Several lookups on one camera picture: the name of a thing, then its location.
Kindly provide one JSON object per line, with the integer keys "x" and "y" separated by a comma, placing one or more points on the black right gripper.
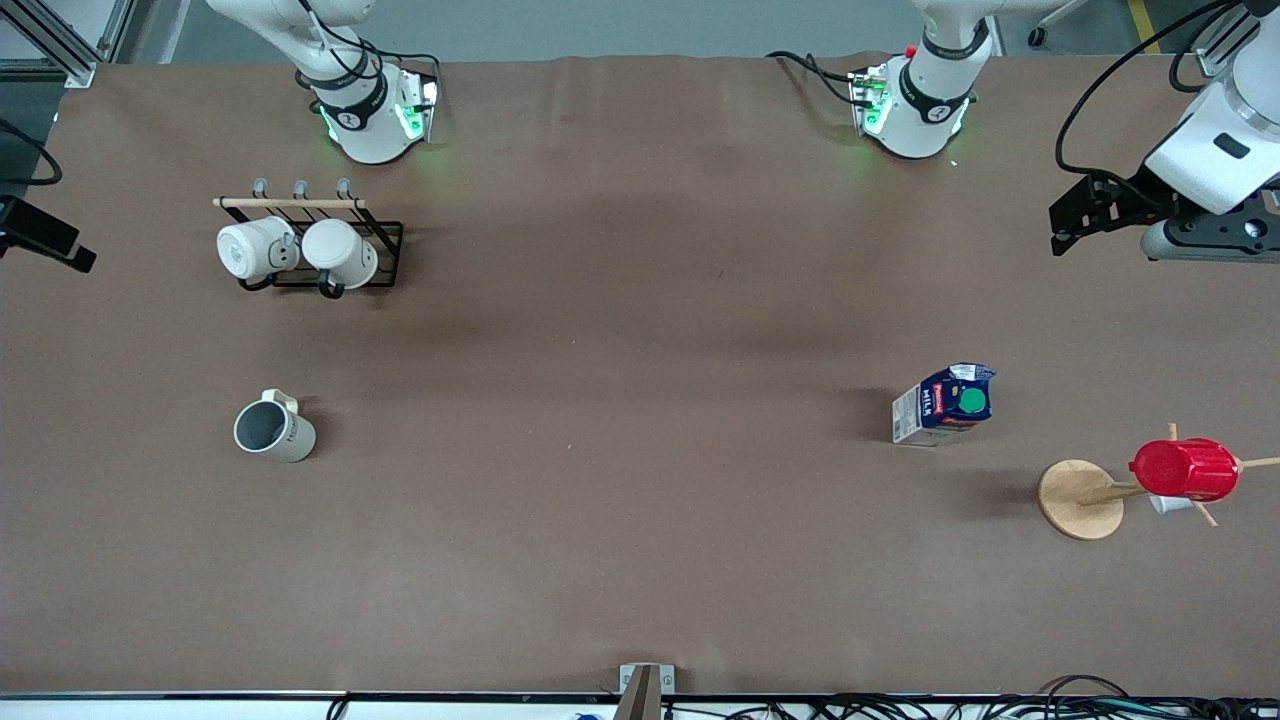
{"x": 30, "y": 228}

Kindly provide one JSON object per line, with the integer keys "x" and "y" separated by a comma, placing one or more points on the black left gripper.
{"x": 1137, "y": 197}

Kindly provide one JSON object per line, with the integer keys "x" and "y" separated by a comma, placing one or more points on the blue white milk carton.
{"x": 945, "y": 405}

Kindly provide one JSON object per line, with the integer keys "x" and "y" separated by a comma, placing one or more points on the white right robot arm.
{"x": 365, "y": 125}

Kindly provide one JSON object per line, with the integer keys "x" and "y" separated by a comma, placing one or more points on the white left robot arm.
{"x": 925, "y": 100}

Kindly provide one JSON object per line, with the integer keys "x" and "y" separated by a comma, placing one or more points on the red plastic cup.
{"x": 1185, "y": 470}

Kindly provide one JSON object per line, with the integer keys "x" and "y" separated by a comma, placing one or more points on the small white cup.
{"x": 1168, "y": 504}

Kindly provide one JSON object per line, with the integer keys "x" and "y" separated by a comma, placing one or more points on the white mug with round print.
{"x": 250, "y": 250}

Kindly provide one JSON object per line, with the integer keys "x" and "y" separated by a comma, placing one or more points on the office chair base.
{"x": 1050, "y": 28}

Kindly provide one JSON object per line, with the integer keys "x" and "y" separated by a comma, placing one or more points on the plain white hanging mug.
{"x": 340, "y": 252}

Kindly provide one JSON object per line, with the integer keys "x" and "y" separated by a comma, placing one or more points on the wooden mug tree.
{"x": 1080, "y": 498}

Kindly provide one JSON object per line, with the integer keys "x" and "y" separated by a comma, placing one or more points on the brown table cover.
{"x": 640, "y": 560}

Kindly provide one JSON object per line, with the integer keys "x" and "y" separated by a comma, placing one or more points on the aluminium frame profile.
{"x": 1225, "y": 40}
{"x": 50, "y": 40}

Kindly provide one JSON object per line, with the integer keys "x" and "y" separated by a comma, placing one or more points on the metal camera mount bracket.
{"x": 645, "y": 690}

